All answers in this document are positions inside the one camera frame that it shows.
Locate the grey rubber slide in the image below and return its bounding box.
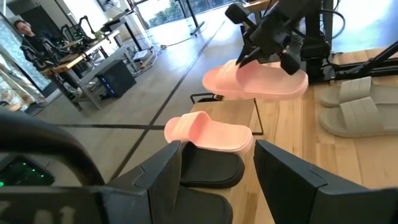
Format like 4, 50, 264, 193
318, 96, 398, 139
318, 76, 398, 108

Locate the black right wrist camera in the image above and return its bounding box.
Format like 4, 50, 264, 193
224, 2, 249, 26

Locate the black computer tower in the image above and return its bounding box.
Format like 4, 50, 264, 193
95, 59, 137, 99

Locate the black metal table frame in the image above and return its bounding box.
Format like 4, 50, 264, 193
331, 40, 398, 81

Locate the black rubber slide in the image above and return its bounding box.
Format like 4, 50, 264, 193
182, 186, 234, 224
180, 141, 246, 189

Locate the pink rubber slide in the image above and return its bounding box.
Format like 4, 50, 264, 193
201, 58, 309, 101
164, 111, 254, 155

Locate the grey background desk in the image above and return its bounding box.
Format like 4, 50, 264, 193
40, 29, 139, 111

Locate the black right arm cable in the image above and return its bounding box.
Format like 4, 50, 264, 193
320, 8, 346, 40

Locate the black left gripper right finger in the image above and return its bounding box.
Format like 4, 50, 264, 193
253, 139, 398, 224

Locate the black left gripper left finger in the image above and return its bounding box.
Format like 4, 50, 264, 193
104, 139, 185, 224

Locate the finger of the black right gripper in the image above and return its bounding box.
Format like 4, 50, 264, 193
235, 46, 265, 67

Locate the person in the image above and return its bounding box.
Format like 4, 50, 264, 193
12, 19, 47, 72

